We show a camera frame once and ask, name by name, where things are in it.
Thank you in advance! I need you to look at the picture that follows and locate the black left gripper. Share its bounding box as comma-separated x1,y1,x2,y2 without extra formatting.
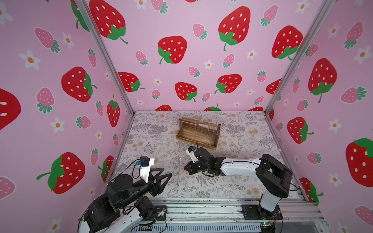
118,167,171,211

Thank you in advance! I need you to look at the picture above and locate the wooden jewelry display stand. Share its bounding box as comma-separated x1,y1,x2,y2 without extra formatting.
176,117,221,150

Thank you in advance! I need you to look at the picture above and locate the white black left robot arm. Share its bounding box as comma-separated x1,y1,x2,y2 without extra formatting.
77,169,172,233

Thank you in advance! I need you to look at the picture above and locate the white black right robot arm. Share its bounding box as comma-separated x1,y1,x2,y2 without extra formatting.
184,146,293,213

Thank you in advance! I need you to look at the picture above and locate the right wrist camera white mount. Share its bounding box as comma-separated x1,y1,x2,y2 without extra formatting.
186,146,198,163

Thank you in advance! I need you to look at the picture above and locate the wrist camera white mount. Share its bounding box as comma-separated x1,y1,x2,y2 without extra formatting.
186,146,198,163
137,156,155,183

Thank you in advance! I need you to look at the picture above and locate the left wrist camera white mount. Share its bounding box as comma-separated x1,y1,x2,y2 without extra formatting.
137,156,155,183

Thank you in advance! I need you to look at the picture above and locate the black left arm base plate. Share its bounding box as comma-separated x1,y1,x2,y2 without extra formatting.
141,205,168,221

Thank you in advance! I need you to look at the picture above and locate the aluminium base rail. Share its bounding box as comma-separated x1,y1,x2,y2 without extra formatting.
128,198,330,233

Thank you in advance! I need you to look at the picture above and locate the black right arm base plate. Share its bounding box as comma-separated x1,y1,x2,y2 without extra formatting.
241,204,283,220

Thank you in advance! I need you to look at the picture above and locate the aluminium corner frame post left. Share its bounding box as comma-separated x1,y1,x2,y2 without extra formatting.
74,0,135,116

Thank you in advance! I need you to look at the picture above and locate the aluminium corner frame post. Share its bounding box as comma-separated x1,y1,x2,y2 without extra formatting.
74,0,135,116
264,0,337,115

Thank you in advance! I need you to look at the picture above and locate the aluminium corner frame post right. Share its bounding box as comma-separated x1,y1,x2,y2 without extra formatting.
264,0,337,115

